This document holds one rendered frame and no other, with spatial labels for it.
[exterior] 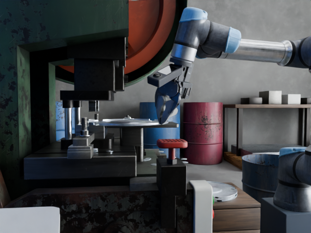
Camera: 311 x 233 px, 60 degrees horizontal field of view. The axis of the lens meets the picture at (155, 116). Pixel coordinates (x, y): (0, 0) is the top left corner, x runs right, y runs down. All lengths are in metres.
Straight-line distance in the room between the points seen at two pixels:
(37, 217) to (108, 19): 0.55
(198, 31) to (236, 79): 3.83
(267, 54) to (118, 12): 0.56
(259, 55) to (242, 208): 0.78
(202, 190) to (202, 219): 0.08
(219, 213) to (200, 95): 3.16
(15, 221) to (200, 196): 0.47
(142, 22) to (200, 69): 3.14
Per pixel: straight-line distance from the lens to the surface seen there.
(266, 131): 4.88
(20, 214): 0.79
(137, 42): 1.36
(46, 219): 0.78
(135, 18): 1.39
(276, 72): 4.96
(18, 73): 0.83
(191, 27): 0.83
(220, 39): 0.85
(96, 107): 0.95
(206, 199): 0.76
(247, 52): 1.03
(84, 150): 0.73
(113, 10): 0.81
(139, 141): 0.92
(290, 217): 1.14
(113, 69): 0.90
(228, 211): 1.46
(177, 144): 0.62
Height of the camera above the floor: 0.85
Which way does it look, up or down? 3 degrees down
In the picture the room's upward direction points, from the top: straight up
